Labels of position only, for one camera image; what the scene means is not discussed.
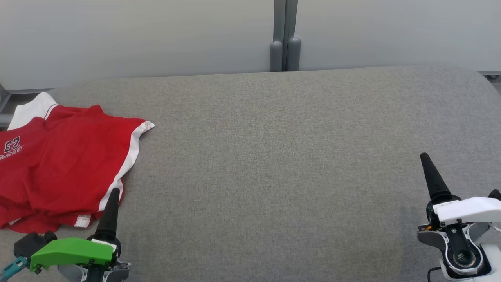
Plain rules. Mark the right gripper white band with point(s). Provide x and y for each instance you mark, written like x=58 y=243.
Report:
x=469 y=209

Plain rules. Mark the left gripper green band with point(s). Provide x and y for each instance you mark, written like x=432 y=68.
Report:
x=70 y=250

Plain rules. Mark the red shorts white side stripes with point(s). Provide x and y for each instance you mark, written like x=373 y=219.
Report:
x=66 y=164

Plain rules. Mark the red t-shirt white sleeves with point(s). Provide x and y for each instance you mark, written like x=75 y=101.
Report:
x=31 y=109

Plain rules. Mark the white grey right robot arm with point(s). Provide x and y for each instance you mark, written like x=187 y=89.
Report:
x=494 y=262

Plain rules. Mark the grey fabric sofa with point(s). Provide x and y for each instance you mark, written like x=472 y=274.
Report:
x=274 y=176

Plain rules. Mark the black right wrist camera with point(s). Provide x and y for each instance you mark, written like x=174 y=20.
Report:
x=495 y=194

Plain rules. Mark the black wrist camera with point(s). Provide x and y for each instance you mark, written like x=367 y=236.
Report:
x=495 y=194
x=31 y=243

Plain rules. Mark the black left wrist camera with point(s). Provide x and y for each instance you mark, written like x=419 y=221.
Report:
x=31 y=243

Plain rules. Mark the grey partition post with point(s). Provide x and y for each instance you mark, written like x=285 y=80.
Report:
x=277 y=51
x=292 y=51

